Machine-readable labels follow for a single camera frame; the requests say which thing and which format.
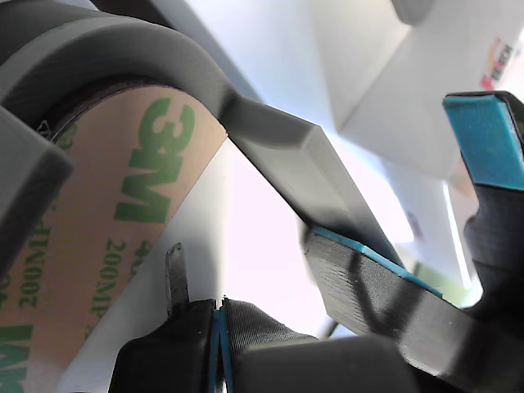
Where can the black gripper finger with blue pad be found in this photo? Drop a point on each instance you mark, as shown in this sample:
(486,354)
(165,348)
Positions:
(487,143)
(389,303)

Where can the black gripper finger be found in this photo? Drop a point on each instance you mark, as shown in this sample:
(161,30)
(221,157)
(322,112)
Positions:
(254,331)

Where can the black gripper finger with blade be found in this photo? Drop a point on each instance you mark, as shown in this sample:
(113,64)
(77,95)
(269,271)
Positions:
(172,360)

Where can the white Feetech cardboard box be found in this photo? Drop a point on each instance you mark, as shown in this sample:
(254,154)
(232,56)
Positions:
(409,102)

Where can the grey fixture with dark legs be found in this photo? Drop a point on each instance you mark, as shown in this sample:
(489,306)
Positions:
(123,49)

